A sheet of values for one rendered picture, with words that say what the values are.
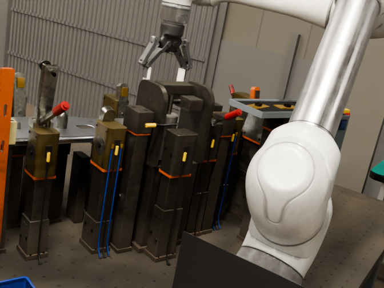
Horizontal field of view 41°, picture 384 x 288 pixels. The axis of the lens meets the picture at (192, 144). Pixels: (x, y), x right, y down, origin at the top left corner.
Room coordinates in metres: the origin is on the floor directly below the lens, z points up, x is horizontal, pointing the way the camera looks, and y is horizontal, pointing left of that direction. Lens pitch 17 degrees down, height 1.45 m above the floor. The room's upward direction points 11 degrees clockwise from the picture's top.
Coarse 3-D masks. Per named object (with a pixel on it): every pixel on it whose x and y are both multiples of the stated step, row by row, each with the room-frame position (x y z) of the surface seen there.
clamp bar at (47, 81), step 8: (40, 64) 1.24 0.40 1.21; (48, 64) 1.25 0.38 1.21; (56, 64) 1.25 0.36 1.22; (48, 72) 1.22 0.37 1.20; (56, 72) 1.22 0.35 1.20; (40, 80) 1.23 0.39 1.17; (48, 80) 1.22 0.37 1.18; (56, 80) 1.24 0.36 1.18; (40, 88) 1.22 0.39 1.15; (48, 88) 1.23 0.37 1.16; (40, 96) 1.22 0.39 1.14; (48, 96) 1.23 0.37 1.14; (40, 104) 1.22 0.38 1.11; (48, 104) 1.24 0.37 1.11; (40, 112) 1.23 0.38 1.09; (48, 112) 1.24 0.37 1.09
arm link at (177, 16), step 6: (162, 6) 1.64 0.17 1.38; (168, 6) 1.62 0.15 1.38; (174, 6) 1.62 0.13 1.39; (180, 6) 1.62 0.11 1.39; (186, 6) 1.63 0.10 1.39; (162, 12) 1.63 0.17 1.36; (168, 12) 1.62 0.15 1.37; (174, 12) 1.62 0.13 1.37; (180, 12) 1.62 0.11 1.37; (186, 12) 1.64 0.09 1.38; (162, 18) 1.63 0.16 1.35; (168, 18) 1.62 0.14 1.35; (174, 18) 1.62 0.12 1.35; (180, 18) 1.62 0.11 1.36; (186, 18) 1.64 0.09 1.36; (174, 24) 1.63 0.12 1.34; (180, 24) 1.64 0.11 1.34
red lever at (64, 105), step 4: (60, 104) 1.15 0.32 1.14; (64, 104) 1.15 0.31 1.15; (68, 104) 1.16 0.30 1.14; (56, 108) 1.17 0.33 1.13; (60, 108) 1.15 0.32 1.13; (64, 108) 1.15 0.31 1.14; (68, 108) 1.16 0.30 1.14; (52, 112) 1.18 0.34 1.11; (56, 112) 1.17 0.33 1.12; (60, 112) 1.16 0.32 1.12; (44, 116) 1.22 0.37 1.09; (48, 116) 1.20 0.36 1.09; (52, 116) 1.19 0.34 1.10; (56, 116) 1.20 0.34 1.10; (40, 120) 1.23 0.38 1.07; (44, 120) 1.22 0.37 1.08; (48, 120) 1.22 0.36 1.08; (40, 124) 1.24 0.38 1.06; (44, 124) 1.24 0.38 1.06
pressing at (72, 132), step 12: (24, 120) 1.43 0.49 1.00; (72, 120) 1.53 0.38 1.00; (84, 120) 1.55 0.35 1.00; (96, 120) 1.58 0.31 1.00; (120, 120) 1.63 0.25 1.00; (24, 132) 1.33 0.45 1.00; (60, 132) 1.39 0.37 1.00; (72, 132) 1.41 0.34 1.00; (84, 132) 1.43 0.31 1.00; (24, 144) 1.26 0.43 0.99
